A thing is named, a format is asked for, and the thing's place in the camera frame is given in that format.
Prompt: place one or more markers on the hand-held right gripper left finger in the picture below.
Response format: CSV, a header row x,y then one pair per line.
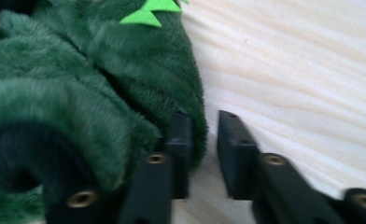
x,y
159,180

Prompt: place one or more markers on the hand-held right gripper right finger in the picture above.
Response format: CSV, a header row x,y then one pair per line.
x,y
259,180

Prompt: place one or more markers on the dark green plush garment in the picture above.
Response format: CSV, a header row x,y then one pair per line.
x,y
87,93

